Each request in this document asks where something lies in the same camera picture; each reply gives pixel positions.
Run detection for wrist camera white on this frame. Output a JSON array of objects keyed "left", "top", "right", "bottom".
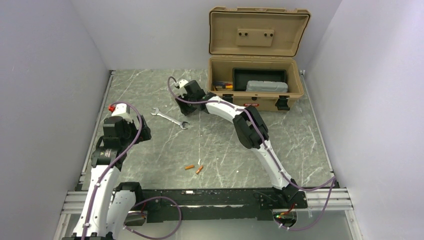
[
  {"left": 108, "top": 103, "right": 133, "bottom": 122},
  {"left": 174, "top": 79, "right": 189, "bottom": 89}
]

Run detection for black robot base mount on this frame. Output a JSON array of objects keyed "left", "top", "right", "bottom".
[{"left": 132, "top": 187, "right": 308, "bottom": 223}]

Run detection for orange aa battery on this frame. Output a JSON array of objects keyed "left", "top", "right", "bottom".
[
  {"left": 184, "top": 164, "right": 195, "bottom": 170},
  {"left": 195, "top": 165, "right": 204, "bottom": 175}
]

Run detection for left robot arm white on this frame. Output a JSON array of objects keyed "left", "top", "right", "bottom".
[{"left": 69, "top": 115, "right": 152, "bottom": 240}]

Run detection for tan plastic toolbox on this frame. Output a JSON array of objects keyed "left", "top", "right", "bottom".
[{"left": 207, "top": 6, "right": 311, "bottom": 112}]

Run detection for aluminium frame rail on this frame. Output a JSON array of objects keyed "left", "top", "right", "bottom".
[{"left": 61, "top": 187, "right": 354, "bottom": 213}]

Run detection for yellow-handled tools in toolbox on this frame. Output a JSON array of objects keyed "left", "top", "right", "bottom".
[{"left": 212, "top": 81, "right": 233, "bottom": 91}]

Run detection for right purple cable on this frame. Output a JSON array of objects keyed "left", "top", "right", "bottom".
[{"left": 167, "top": 76, "right": 337, "bottom": 232}]

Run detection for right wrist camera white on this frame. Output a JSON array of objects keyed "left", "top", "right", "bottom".
[{"left": 174, "top": 79, "right": 189, "bottom": 89}]

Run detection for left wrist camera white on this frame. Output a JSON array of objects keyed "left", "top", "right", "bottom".
[{"left": 108, "top": 103, "right": 133, "bottom": 122}]

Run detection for grey plastic case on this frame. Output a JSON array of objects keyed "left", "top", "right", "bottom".
[{"left": 246, "top": 80, "right": 289, "bottom": 93}]

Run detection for silver combination wrench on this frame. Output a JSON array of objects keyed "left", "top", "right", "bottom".
[{"left": 150, "top": 107, "right": 190, "bottom": 130}]

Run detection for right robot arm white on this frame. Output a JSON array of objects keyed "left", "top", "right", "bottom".
[{"left": 167, "top": 76, "right": 306, "bottom": 208}]

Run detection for black tray in toolbox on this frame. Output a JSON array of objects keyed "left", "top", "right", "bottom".
[{"left": 232, "top": 67, "right": 288, "bottom": 92}]

